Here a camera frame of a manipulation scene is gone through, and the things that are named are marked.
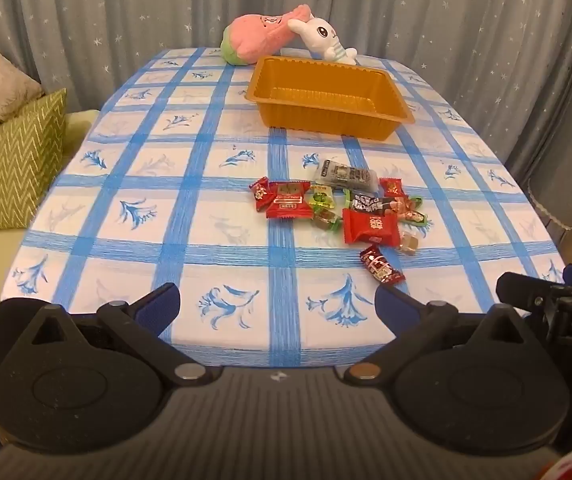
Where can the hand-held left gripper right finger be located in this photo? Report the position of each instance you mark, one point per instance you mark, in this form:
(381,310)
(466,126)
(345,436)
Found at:
(396,306)

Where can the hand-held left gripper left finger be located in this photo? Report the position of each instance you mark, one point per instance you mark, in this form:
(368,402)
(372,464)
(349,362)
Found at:
(160,306)

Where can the dark red snack bar packet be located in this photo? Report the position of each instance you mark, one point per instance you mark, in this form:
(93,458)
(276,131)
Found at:
(381,265)

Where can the red packet with white print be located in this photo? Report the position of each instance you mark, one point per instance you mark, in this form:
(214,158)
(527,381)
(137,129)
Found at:
(370,228)

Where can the pink green snack packet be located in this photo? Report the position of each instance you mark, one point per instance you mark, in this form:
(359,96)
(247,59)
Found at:
(411,212)

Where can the brown candy with green wrapper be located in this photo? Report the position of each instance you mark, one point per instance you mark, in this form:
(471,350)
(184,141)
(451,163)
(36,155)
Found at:
(327,220)

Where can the red candy with yellow print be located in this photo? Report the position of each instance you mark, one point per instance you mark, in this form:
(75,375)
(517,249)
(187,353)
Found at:
(393,188)

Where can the clear grey snack packet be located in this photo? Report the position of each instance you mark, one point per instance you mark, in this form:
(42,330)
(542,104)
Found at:
(348,175)

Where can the red packet with gold label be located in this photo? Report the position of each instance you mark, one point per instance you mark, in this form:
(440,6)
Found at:
(288,202)

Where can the small red candy packet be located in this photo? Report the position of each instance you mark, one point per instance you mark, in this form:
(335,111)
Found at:
(262,194)

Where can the orange plastic tray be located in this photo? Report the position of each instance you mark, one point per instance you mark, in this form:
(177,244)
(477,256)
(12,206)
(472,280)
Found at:
(326,121)

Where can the blue checked tablecloth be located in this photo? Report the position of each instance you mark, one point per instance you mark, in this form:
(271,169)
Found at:
(216,135)

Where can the green zigzag pillow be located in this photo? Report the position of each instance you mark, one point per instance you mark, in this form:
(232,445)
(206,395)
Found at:
(21,160)

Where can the white rabbit plush toy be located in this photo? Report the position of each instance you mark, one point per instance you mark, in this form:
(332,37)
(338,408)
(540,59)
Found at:
(318,35)

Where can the pink plush toy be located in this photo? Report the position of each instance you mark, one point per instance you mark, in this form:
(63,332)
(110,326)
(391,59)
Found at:
(256,35)

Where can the grey star-print curtain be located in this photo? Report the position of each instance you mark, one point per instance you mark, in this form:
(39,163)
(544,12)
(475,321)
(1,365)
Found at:
(116,0)

